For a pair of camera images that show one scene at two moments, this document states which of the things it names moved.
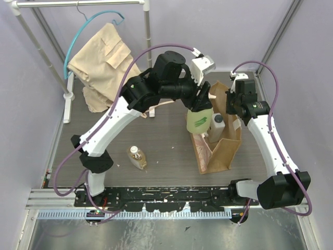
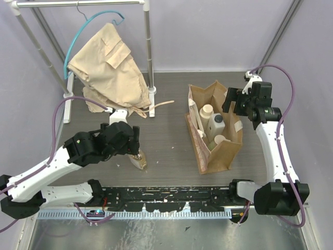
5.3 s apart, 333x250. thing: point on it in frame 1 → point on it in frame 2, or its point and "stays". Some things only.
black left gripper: (199, 101) → (133, 140)
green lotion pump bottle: (199, 122) → (213, 144)
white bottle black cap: (217, 128) stays
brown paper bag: (216, 156) stays
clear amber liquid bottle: (137, 157) stays
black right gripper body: (231, 102) stays
